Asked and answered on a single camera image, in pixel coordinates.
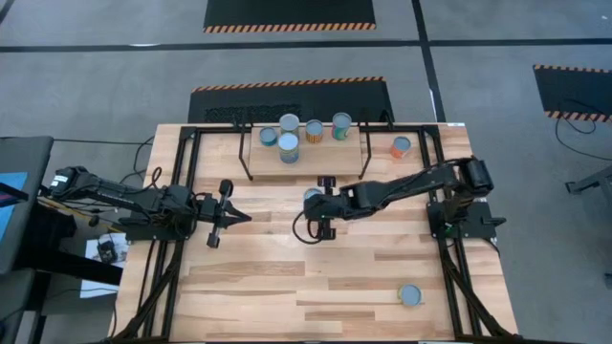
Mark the dark grey side table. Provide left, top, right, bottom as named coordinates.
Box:
left=0, top=136, right=55, bottom=276

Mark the black hazard-striped floor mat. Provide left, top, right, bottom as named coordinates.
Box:
left=532, top=64, right=612, bottom=124
left=186, top=75, right=396, bottom=124
left=203, top=0, right=378, bottom=34

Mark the yellow black beans can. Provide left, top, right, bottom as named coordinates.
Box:
left=304, top=118, right=325, bottom=145

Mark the black floor cable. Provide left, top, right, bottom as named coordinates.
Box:
left=554, top=114, right=612, bottom=161
left=52, top=136, right=157, bottom=200

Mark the blue-grey lidded tin can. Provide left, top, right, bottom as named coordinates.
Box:
left=398, top=284, right=424, bottom=308

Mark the white paper sheet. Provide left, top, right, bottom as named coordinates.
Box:
left=79, top=233, right=130, bottom=300

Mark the green gradient label can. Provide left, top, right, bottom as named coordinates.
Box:
left=331, top=112, right=354, bottom=142

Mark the small black device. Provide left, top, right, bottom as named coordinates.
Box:
left=97, top=241, right=119, bottom=264

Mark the short teal tuna can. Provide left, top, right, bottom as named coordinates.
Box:
left=258, top=126, right=279, bottom=148

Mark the blue cherries can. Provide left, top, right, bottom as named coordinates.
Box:
left=278, top=113, right=301, bottom=140

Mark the blue panel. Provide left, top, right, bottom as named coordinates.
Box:
left=0, top=171, right=30, bottom=243

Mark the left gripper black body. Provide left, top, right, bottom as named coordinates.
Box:
left=191, top=180, right=234, bottom=248

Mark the white vegetable label can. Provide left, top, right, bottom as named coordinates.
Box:
left=276, top=132, right=301, bottom=165

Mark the black aluminium table frame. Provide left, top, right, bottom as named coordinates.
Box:
left=107, top=121, right=522, bottom=344

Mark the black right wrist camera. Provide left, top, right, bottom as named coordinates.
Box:
left=302, top=195, right=328, bottom=224

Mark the orange label can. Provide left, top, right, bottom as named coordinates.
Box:
left=388, top=136, right=413, bottom=161

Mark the dark stand leg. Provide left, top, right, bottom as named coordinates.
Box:
left=565, top=166, right=612, bottom=197

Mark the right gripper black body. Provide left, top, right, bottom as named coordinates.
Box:
left=317, top=175, right=355, bottom=241

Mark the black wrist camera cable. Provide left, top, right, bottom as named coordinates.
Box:
left=292, top=208, right=320, bottom=246

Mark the wooden shelf with black legs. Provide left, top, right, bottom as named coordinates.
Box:
left=231, top=112, right=396, bottom=183

